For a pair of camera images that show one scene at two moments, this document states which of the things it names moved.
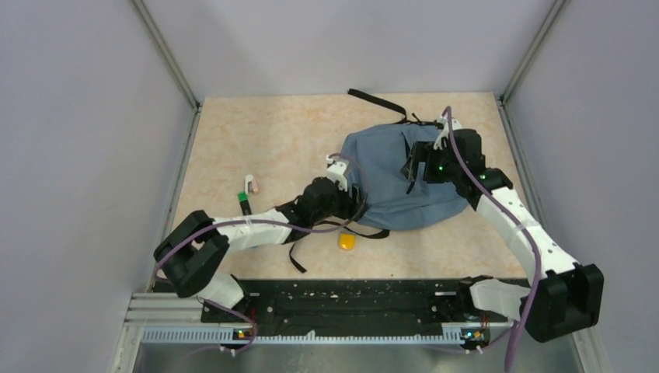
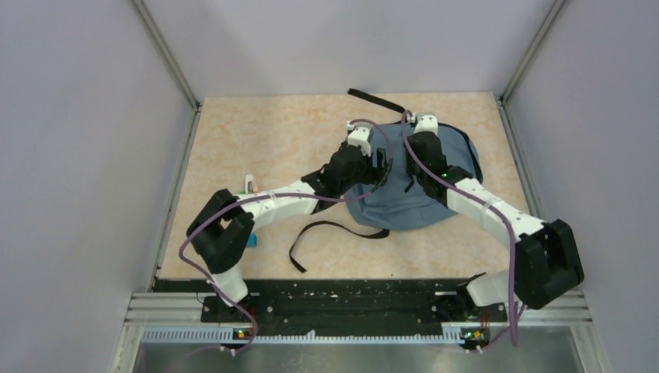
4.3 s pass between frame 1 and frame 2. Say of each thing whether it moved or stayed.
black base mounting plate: stayed
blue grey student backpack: stayed
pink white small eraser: stayed
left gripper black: moved
